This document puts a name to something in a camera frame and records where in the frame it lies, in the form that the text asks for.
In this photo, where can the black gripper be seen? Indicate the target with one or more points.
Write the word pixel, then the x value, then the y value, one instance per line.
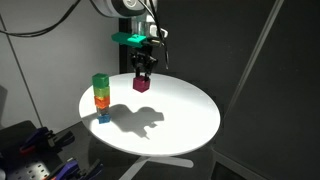
pixel 143 55

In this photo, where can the pink building block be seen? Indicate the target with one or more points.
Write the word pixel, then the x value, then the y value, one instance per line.
pixel 141 85

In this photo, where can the green building block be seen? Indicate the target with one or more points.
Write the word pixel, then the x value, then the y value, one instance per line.
pixel 100 80

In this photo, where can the lime building block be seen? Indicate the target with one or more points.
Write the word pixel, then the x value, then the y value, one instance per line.
pixel 101 91

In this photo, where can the orange building block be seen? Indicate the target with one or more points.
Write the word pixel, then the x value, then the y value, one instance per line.
pixel 102 102

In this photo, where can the grey building block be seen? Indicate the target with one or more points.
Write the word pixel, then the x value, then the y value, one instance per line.
pixel 102 110

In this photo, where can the blue building block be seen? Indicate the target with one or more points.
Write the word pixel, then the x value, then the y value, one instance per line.
pixel 104 119

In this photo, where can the white table base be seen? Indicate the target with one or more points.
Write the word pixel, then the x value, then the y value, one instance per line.
pixel 156 163

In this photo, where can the purple orange spring clamp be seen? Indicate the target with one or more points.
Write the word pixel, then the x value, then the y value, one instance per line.
pixel 36 138
pixel 71 168

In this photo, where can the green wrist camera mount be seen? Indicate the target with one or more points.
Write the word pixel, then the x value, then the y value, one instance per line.
pixel 130 39

